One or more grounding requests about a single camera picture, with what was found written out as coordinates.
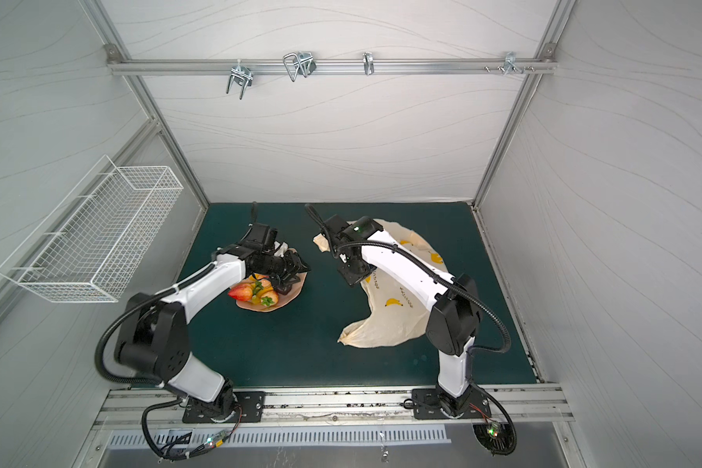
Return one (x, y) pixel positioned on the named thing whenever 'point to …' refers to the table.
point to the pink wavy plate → (283, 299)
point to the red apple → (241, 292)
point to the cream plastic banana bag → (396, 314)
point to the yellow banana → (255, 298)
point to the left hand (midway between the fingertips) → (305, 273)
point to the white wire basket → (95, 243)
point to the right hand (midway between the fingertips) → (360, 271)
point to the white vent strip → (136, 440)
